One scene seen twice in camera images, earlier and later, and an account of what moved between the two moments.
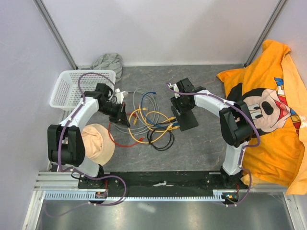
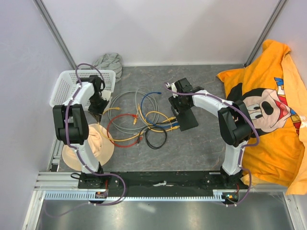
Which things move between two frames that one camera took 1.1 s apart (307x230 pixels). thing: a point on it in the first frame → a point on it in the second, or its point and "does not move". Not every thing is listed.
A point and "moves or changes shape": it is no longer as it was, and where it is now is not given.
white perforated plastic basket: [69, 85] does not move
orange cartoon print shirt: [275, 94] does not move
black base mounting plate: [194, 180] does not move
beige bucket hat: [99, 143] does not move
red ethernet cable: [138, 141] moves or changes shape
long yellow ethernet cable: [170, 126] → [130, 138]
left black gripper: [120, 116] → [98, 111]
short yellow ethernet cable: [171, 118] → [170, 118]
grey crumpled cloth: [109, 62] does not move
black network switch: [186, 120] does not move
